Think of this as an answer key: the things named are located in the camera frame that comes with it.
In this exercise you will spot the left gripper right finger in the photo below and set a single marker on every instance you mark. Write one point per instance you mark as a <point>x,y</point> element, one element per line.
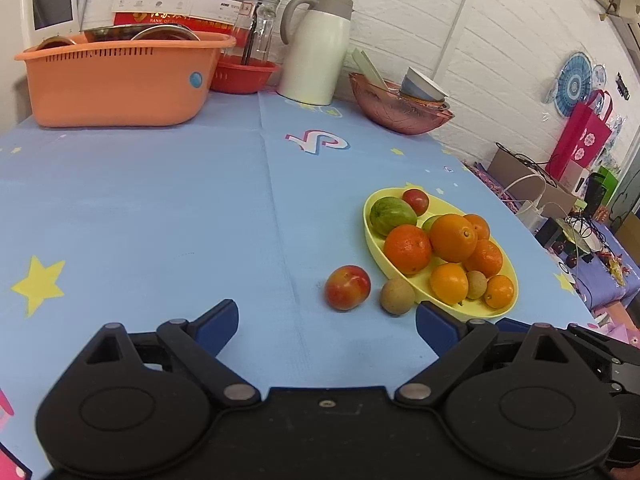
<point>461,348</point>

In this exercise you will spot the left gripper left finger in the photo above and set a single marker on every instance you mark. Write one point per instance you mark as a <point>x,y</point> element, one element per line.
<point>196,344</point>

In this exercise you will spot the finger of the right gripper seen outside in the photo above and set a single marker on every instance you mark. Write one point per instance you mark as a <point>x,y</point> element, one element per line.
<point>509,325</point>

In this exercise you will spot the small front tangerine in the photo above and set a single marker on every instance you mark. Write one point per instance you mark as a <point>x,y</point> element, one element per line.
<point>499,293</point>

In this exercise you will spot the brown longan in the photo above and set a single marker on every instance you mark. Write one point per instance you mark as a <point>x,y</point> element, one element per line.
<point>396,297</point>
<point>477,285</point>

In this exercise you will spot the yellow orange kumquat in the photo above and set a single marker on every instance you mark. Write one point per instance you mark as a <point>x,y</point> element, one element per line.
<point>449,283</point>

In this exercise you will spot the orange tangerine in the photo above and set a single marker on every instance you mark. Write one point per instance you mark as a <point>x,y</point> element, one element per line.
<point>487,258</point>
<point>480,225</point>
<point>408,248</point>

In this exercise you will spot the orange tangerine back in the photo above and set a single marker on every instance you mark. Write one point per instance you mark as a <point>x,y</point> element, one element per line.
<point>480,225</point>

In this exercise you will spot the large orange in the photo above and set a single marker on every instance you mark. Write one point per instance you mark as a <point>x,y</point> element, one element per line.
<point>453,238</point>

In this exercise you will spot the green mango front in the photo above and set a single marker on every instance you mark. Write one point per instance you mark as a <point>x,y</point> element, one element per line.
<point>428,223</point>

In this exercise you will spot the green mango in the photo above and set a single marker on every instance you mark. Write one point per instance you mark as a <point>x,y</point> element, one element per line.
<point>428,223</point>
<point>389,212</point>

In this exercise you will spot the red plum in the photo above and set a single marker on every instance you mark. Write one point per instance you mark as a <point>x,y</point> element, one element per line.
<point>347,287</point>
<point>417,199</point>

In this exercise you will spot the green mango top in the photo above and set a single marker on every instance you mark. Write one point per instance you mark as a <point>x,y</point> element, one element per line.
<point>389,212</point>

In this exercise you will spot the yellow plastic plate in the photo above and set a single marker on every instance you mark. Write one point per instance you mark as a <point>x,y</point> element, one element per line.
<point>465,309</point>

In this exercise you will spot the black power adapter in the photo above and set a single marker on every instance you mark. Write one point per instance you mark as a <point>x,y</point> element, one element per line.
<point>551,236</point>

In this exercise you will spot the white charger plug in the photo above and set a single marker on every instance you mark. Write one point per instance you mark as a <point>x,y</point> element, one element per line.
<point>530,216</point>

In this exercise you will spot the cardboard box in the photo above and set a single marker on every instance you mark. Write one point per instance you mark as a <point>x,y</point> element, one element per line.
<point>523,179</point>

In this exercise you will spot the blue patterned tablecloth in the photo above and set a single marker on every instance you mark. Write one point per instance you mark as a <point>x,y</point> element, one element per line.
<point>257,200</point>

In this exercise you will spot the pink gift bag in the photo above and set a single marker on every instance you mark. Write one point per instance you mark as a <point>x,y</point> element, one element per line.
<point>584,134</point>

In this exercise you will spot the pink glass bowl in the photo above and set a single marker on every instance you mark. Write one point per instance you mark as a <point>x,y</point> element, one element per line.
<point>393,111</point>

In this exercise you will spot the blue white ceramic bowl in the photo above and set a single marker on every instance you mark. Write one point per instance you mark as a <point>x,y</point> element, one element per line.
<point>421,87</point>

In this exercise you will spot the red plastic colander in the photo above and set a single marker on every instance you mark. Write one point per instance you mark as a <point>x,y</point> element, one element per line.
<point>233,77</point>

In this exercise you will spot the orange plastic basket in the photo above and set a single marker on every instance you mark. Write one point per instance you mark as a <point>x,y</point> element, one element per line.
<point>123,83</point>

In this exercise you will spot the green white dish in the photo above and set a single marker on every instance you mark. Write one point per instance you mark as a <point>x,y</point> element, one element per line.
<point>368,69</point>

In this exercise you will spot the white thermos jug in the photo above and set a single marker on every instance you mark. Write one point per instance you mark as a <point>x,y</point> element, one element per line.
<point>317,34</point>

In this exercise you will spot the glass jar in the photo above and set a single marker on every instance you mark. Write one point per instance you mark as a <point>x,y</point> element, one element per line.
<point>253,31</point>

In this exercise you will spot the white appliance with screen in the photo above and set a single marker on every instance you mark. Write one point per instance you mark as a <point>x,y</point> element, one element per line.
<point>25,24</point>

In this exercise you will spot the blue round wall fan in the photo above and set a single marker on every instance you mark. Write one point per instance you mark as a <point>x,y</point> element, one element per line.
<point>576,80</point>

